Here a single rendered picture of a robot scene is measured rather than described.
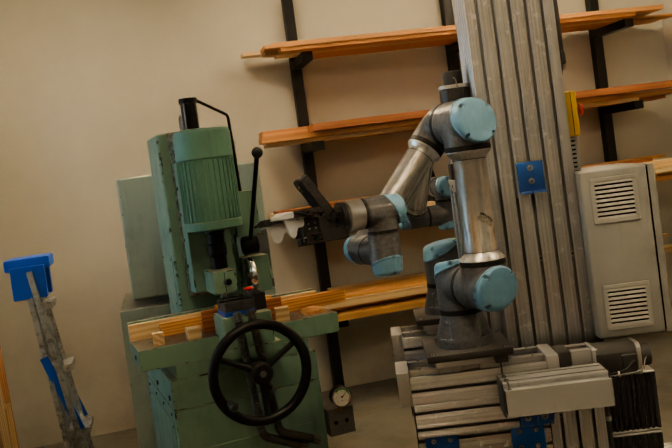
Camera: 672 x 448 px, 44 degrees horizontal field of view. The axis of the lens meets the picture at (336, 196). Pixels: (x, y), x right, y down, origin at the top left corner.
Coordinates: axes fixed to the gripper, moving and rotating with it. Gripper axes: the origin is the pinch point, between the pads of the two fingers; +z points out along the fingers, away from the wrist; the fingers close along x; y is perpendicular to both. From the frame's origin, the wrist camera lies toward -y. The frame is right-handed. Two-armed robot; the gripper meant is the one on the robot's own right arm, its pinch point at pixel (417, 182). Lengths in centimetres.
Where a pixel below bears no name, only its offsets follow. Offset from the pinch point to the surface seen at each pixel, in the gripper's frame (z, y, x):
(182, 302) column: -42, 13, -101
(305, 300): -55, 23, -63
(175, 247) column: -42, -4, -98
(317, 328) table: -71, 29, -64
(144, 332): -61, 16, -113
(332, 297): -54, 25, -54
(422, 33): 127, -71, 64
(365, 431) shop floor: 89, 120, -33
